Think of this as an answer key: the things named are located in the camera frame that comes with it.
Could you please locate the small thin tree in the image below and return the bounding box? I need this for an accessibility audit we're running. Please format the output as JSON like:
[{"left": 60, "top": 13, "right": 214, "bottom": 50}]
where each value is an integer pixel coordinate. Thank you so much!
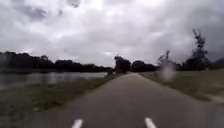
[{"left": 157, "top": 50, "right": 175, "bottom": 69}]

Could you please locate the tall thin tree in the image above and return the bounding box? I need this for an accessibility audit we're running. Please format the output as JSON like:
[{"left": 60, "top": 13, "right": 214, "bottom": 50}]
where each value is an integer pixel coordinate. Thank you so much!
[{"left": 190, "top": 28, "right": 211, "bottom": 71}]

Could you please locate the dark rounded tree clump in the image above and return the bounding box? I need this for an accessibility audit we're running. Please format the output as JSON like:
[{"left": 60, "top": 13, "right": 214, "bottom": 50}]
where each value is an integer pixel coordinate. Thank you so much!
[{"left": 131, "top": 59, "right": 157, "bottom": 73}]

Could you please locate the distant row of trees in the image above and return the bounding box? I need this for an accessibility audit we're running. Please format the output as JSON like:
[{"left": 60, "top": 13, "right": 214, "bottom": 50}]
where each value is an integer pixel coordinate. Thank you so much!
[{"left": 175, "top": 56, "right": 224, "bottom": 71}]

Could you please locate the open grass field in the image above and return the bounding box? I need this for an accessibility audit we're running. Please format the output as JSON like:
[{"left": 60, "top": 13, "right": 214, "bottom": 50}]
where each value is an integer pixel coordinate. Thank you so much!
[{"left": 137, "top": 68, "right": 224, "bottom": 105}]

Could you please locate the row of trees behind water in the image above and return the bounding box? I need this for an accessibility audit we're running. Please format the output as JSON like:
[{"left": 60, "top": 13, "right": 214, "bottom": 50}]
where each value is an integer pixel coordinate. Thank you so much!
[{"left": 0, "top": 50, "right": 115, "bottom": 75}]

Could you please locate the dark broad tree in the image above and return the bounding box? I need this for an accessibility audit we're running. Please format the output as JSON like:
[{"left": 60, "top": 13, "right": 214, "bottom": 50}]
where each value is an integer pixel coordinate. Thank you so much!
[{"left": 113, "top": 54, "right": 132, "bottom": 74}]

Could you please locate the grass verge beside water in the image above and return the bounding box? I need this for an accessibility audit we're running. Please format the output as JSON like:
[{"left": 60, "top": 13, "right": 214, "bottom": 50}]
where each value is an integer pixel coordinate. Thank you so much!
[{"left": 0, "top": 73, "right": 125, "bottom": 128}]

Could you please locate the grey water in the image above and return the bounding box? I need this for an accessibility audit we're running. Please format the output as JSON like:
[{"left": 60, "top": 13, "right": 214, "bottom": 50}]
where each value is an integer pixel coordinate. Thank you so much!
[{"left": 0, "top": 71, "right": 110, "bottom": 91}]

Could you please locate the grey asphalt path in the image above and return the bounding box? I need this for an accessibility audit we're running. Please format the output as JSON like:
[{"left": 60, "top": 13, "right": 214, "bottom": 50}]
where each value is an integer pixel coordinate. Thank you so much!
[{"left": 31, "top": 72, "right": 224, "bottom": 128}]

